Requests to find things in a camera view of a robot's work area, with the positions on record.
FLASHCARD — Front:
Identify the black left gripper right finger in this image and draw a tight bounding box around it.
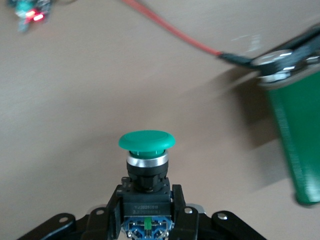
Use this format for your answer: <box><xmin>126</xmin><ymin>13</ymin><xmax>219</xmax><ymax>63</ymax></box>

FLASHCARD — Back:
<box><xmin>171</xmin><ymin>184</ymin><xmax>266</xmax><ymax>240</ymax></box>

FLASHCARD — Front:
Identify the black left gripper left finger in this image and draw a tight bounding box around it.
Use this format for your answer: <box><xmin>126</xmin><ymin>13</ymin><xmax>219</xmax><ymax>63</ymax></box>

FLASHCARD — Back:
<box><xmin>14</xmin><ymin>184</ymin><xmax>126</xmax><ymax>240</ymax></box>

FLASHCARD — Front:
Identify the green mushroom push button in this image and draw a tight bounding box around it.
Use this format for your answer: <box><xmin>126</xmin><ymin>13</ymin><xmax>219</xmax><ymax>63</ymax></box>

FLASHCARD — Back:
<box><xmin>117</xmin><ymin>129</ymin><xmax>177</xmax><ymax>240</ymax></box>

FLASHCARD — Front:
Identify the green conveyor belt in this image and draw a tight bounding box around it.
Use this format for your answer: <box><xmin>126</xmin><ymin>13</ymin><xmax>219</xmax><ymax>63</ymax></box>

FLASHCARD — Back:
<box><xmin>249</xmin><ymin>24</ymin><xmax>320</xmax><ymax>208</ymax></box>

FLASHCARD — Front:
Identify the small green controller board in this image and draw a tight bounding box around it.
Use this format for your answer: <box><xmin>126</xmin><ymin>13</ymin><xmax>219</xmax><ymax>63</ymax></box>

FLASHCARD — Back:
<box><xmin>9</xmin><ymin>0</ymin><xmax>55</xmax><ymax>33</ymax></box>

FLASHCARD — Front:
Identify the red and black wire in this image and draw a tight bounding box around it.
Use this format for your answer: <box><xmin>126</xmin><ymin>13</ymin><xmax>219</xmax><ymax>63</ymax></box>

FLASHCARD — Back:
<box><xmin>122</xmin><ymin>0</ymin><xmax>258</xmax><ymax>68</ymax></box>

